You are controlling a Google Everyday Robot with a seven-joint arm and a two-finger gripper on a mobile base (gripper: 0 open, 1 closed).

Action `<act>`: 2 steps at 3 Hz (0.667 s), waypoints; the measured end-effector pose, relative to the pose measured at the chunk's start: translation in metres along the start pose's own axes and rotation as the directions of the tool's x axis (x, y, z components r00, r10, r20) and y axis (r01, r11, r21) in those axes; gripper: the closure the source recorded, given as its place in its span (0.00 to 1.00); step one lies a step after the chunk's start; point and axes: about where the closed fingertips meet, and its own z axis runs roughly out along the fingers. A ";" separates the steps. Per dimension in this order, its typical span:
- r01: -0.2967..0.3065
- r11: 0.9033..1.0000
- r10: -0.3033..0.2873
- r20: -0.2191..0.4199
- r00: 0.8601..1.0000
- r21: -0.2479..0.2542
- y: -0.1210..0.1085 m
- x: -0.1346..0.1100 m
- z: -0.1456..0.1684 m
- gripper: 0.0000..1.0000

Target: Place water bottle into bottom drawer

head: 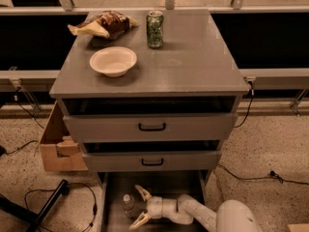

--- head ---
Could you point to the cardboard corner bottom right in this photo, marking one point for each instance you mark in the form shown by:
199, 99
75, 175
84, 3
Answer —
303, 227

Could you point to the bottom grey drawer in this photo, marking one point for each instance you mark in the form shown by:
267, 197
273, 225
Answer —
167, 184

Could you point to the clear plastic water bottle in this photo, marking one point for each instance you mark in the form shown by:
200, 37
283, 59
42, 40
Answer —
130, 206

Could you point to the brown and yellow chip bag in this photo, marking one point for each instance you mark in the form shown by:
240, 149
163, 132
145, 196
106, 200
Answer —
108, 24

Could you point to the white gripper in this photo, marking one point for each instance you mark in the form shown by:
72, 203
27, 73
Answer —
154, 207

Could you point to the metal railing frame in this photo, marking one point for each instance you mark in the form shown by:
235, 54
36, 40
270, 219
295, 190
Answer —
284, 16

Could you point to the grey drawer cabinet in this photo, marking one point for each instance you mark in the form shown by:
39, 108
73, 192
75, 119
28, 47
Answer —
192, 74

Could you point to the middle grey drawer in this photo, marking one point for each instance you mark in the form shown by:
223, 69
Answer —
152, 161

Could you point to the white paper bowl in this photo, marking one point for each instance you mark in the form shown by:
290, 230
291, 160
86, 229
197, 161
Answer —
113, 61

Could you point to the cardboard box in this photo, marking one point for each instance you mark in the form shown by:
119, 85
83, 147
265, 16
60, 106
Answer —
58, 150

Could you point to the top grey drawer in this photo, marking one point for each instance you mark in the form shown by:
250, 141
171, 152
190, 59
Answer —
137, 128

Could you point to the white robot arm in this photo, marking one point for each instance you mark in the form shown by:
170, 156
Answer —
231, 216

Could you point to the green soda can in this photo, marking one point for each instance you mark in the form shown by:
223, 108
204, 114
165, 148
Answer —
154, 24

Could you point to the grey drawer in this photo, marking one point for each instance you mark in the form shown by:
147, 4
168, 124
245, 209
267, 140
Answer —
137, 128
167, 184
152, 161

